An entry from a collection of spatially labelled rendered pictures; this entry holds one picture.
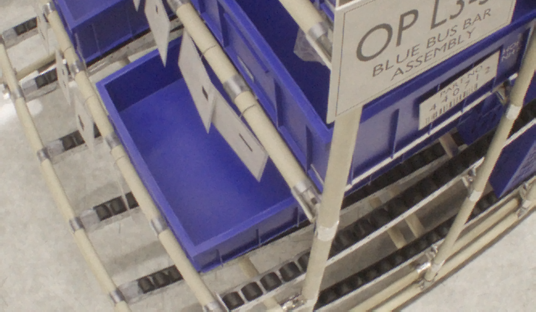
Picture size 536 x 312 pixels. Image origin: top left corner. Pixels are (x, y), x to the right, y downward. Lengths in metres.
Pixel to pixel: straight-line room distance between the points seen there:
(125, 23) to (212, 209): 0.40
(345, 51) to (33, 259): 1.72
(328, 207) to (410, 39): 0.38
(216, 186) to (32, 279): 0.92
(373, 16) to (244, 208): 0.87
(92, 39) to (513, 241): 1.35
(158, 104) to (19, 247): 0.88
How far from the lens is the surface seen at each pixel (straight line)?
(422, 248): 2.14
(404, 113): 1.30
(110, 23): 1.83
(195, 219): 1.71
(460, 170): 1.78
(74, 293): 2.46
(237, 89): 1.45
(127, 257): 2.48
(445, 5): 0.97
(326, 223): 1.33
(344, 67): 0.94
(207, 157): 1.75
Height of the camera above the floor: 2.31
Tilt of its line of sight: 63 degrees down
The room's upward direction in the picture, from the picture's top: 1 degrees clockwise
